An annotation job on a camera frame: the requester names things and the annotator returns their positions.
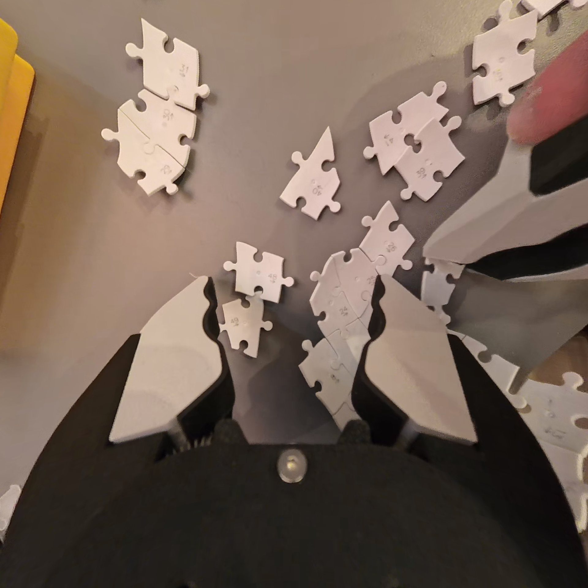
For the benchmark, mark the small curved puzzle section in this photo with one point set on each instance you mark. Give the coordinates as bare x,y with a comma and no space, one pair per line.
340,298

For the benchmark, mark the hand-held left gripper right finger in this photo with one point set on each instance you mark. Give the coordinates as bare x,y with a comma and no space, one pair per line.
418,367

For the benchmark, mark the assembled white puzzle section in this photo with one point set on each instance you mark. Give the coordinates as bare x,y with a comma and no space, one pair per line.
551,413

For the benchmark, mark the white puzzle pieces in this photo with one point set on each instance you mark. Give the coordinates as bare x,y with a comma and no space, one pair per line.
317,183

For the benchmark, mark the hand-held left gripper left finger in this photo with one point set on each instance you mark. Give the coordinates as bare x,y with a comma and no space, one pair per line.
170,367

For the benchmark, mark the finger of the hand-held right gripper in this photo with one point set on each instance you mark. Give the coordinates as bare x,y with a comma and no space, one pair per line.
519,321
496,216

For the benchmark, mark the yellow plastic bin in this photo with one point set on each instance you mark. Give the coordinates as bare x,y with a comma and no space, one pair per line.
11,115

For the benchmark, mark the person's right hand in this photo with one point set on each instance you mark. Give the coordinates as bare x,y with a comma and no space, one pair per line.
556,92

